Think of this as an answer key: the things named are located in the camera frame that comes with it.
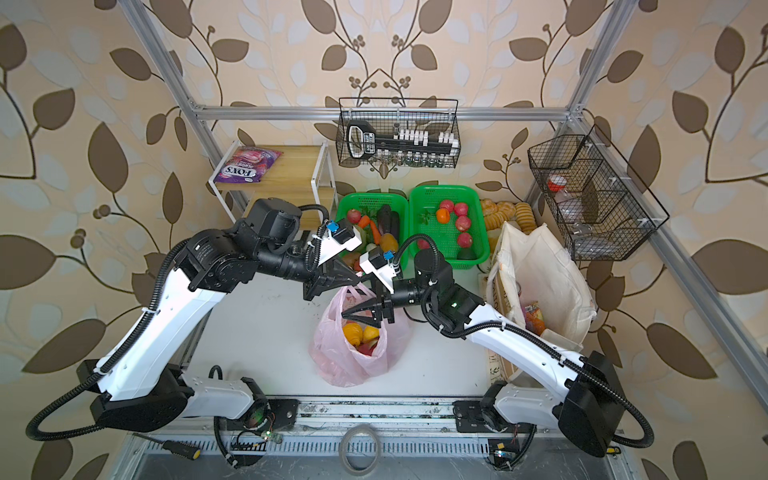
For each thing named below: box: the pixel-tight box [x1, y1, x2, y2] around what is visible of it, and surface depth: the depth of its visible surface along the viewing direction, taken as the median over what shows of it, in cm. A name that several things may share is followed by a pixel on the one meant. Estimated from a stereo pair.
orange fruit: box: [436, 208, 451, 224], surface depth 116 cm
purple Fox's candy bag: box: [214, 146, 283, 183], surface depth 86 cm
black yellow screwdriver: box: [132, 432, 201, 460], surface depth 71 cm
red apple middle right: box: [456, 215, 471, 232], surface depth 113 cm
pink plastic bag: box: [309, 285, 410, 387], surface depth 65 cm
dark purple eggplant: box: [378, 204, 400, 243], surface depth 114 cm
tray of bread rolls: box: [480, 198, 537, 234], surface depth 117 cm
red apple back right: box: [454, 202, 468, 216], surface depth 118 cm
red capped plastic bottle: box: [547, 174, 569, 198], surface depth 84 cm
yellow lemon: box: [362, 325, 381, 340], surface depth 86 cm
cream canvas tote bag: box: [484, 222, 597, 351], surface depth 76 cm
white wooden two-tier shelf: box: [208, 140, 338, 222], surface depth 86 cm
